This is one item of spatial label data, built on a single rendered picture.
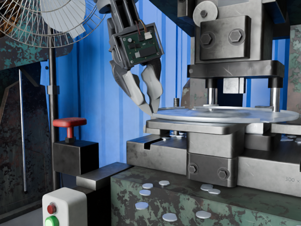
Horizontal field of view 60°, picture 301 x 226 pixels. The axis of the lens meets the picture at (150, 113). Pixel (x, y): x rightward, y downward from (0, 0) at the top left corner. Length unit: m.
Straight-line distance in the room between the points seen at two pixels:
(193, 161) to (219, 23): 0.28
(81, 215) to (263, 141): 0.40
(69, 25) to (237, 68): 0.83
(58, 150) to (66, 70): 2.16
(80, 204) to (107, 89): 1.89
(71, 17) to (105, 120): 1.36
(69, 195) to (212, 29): 0.44
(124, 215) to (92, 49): 2.07
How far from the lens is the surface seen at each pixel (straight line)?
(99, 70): 2.41
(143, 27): 0.43
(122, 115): 2.28
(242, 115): 0.51
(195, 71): 0.63
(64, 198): 0.54
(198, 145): 0.52
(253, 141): 0.60
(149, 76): 0.48
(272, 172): 0.53
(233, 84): 0.65
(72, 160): 0.63
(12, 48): 1.72
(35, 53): 1.79
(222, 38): 0.57
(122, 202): 0.58
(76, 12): 1.19
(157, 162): 0.61
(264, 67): 0.59
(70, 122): 0.62
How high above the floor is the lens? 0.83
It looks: 5 degrees down
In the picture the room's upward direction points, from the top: straight up
